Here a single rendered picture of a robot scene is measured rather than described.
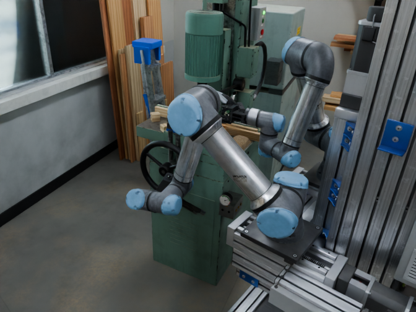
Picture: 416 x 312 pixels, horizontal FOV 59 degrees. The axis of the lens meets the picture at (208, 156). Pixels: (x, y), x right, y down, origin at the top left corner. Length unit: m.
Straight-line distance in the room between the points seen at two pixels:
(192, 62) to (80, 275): 1.41
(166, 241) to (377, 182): 1.33
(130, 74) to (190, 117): 2.17
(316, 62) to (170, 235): 1.29
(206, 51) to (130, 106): 1.67
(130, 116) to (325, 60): 2.19
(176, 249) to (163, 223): 0.18
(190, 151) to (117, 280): 1.22
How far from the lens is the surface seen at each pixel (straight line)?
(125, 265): 2.40
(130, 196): 1.36
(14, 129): 2.79
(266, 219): 1.12
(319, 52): 1.45
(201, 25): 1.71
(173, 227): 2.14
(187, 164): 1.33
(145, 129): 1.92
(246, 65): 1.93
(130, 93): 3.25
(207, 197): 1.90
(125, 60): 3.18
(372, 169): 1.29
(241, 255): 1.48
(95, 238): 2.64
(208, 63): 1.75
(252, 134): 1.81
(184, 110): 1.06
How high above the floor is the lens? 1.67
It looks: 28 degrees down
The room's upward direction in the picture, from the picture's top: 3 degrees clockwise
